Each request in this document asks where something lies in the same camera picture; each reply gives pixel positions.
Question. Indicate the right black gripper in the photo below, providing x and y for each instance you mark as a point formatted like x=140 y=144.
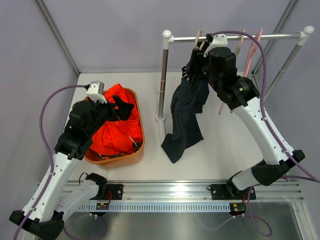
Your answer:
x=197 y=59

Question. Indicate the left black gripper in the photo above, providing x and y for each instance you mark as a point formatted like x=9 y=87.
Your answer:
x=123 y=112

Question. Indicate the dark navy shorts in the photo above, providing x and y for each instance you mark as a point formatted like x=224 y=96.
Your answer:
x=188 y=100

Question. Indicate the orange shorts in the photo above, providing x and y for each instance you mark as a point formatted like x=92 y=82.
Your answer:
x=118 y=137

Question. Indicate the beige hanger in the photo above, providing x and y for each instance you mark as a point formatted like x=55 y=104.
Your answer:
x=236 y=52
x=198 y=46

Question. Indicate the pink plastic hanger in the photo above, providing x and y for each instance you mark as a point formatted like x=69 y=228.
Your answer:
x=251 y=52

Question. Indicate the camouflage patterned shorts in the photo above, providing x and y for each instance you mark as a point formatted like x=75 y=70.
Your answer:
x=136 y=147

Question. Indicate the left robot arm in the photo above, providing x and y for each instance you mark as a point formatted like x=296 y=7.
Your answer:
x=45 y=214

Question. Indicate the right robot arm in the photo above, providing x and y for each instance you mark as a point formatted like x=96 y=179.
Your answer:
x=218 y=68

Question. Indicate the metal clothes rack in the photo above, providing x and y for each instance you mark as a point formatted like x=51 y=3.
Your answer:
x=168 y=39

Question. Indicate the orange plastic basket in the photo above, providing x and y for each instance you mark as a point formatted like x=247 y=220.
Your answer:
x=93 y=158

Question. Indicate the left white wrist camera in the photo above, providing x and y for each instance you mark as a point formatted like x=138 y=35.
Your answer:
x=95 y=92

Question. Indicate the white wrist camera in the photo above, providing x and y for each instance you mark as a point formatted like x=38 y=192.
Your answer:
x=219 y=40
x=95 y=92

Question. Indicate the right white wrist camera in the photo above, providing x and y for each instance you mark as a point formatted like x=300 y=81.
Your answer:
x=219 y=40

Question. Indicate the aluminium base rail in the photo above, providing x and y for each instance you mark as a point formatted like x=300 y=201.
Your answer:
x=185 y=196

